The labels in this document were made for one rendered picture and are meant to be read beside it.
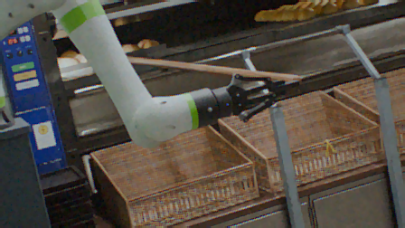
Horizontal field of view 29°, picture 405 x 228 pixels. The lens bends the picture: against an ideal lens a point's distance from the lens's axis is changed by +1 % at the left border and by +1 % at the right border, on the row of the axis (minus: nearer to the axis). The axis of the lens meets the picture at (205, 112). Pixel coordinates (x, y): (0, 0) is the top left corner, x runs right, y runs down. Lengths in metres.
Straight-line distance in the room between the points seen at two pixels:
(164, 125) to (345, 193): 1.60
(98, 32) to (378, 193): 1.76
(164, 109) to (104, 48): 0.26
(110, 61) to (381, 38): 2.21
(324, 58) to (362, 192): 0.77
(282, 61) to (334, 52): 0.27
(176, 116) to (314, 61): 2.00
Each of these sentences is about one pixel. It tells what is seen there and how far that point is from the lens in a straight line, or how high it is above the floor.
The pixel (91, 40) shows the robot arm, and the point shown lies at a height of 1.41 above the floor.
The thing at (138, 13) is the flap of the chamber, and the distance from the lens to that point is 3.34.
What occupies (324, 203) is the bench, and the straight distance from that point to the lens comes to 3.31.
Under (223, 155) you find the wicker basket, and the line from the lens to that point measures 3.45.
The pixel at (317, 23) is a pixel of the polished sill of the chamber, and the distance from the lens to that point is 3.82.
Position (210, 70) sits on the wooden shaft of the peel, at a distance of 2.68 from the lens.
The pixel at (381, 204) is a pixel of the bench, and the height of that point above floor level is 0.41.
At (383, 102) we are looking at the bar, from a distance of 3.31.
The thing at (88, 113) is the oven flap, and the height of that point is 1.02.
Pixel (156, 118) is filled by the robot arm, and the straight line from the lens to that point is 1.86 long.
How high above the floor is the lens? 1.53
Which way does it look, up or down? 10 degrees down
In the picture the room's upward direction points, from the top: 11 degrees counter-clockwise
